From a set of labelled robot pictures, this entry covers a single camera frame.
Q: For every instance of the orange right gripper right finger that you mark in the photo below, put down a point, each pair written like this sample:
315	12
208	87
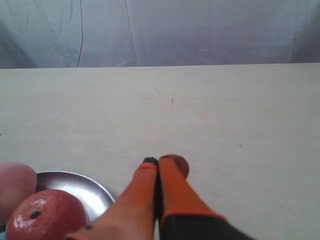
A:
185	216

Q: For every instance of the pink toy peach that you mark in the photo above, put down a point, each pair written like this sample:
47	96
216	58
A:
17	182

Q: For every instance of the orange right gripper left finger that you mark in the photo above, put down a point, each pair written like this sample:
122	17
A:
132	215

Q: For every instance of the grey fabric backdrop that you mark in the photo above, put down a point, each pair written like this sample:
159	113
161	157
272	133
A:
136	33

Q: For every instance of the large round metal plate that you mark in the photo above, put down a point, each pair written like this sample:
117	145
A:
95	198

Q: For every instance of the red toy apple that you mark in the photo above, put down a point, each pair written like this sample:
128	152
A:
46	215

